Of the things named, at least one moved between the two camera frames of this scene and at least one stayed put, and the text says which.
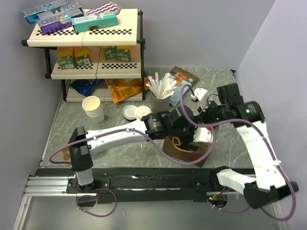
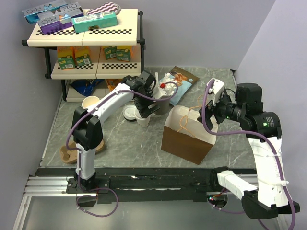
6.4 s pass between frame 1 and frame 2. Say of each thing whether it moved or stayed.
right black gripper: stayed
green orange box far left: stayed
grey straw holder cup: stayed
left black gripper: moved
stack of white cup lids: stayed
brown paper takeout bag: moved
